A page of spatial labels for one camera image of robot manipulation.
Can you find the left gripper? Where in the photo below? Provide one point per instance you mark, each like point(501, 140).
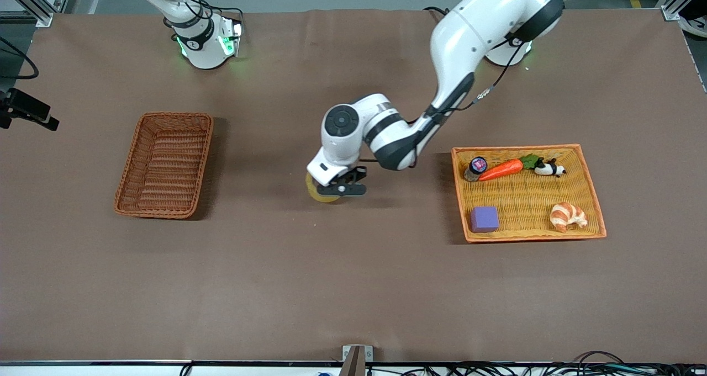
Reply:
point(358, 173)

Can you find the clear yellowish tape roll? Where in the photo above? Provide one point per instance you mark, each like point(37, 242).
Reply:
point(312, 188)

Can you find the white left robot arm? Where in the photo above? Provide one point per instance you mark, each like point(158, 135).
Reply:
point(469, 33)

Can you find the brown wicker basket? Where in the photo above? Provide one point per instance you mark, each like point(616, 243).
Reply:
point(165, 166)

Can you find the orange wicker basket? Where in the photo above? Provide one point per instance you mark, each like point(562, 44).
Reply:
point(525, 199)

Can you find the brown table cloth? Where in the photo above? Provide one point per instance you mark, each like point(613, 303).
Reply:
point(353, 282)

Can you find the small bottle purple lid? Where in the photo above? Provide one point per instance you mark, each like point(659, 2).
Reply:
point(478, 164)

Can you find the purple foam block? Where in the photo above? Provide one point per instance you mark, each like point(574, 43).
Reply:
point(484, 219)

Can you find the orange toy carrot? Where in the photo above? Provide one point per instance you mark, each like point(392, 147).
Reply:
point(502, 169)

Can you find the black white panda toy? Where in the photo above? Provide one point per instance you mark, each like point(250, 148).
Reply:
point(547, 169)

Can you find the toy croissant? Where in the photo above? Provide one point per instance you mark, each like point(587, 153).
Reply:
point(566, 216)

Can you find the aluminium frame post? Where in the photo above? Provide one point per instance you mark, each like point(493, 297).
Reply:
point(33, 5)
point(682, 0)

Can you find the metal table edge bracket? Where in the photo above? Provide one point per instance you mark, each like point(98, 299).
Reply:
point(357, 359)

